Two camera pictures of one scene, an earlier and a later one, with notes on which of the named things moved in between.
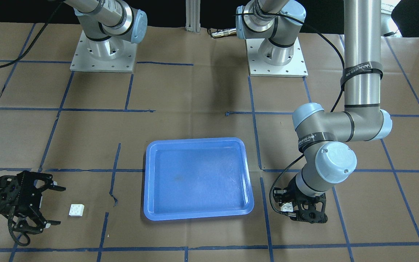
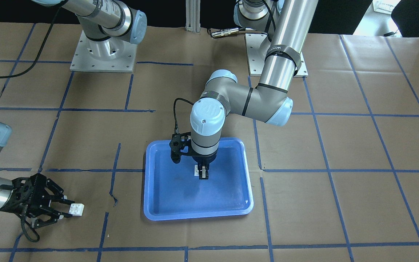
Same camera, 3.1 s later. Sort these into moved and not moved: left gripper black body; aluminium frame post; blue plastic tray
Moved: left gripper black body
Not moved: aluminium frame post; blue plastic tray
